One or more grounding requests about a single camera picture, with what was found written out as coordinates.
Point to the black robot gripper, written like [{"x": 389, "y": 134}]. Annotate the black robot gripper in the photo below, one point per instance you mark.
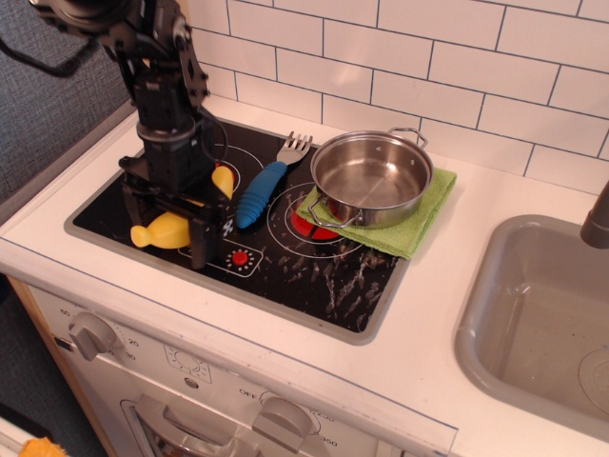
[{"x": 174, "y": 173}]

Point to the yellow plastic toy banana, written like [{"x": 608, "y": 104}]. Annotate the yellow plastic toy banana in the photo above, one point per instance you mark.
[{"x": 170, "y": 230}]

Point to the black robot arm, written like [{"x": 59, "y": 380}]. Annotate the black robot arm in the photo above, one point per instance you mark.
[{"x": 152, "y": 45}]

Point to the black toy stovetop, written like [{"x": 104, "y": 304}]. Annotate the black toy stovetop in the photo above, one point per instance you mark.
[{"x": 281, "y": 264}]

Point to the grey timer knob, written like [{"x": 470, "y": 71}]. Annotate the grey timer knob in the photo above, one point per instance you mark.
[{"x": 91, "y": 335}]

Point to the white toy oven front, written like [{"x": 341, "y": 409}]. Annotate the white toy oven front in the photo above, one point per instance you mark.
[{"x": 112, "y": 383}]

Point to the stainless steel pot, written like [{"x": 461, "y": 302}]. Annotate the stainless steel pot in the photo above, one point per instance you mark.
[{"x": 370, "y": 179}]

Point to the grey oven temperature knob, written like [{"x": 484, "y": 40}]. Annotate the grey oven temperature knob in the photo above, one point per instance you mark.
[{"x": 283, "y": 423}]

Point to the green microfiber cloth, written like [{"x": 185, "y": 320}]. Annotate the green microfiber cloth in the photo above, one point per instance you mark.
[{"x": 401, "y": 240}]

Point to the orange plush object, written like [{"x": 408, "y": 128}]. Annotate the orange plush object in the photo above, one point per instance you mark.
[{"x": 41, "y": 447}]

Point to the grey plastic sink basin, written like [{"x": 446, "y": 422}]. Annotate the grey plastic sink basin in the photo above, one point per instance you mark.
[{"x": 534, "y": 332}]

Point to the grey faucet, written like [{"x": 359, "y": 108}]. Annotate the grey faucet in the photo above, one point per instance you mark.
[{"x": 595, "y": 229}]

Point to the blue handled toy fork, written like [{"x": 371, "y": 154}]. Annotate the blue handled toy fork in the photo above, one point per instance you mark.
[{"x": 256, "y": 196}]

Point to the grey oven door handle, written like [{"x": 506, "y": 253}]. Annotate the grey oven door handle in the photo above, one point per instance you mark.
[{"x": 174, "y": 432}]

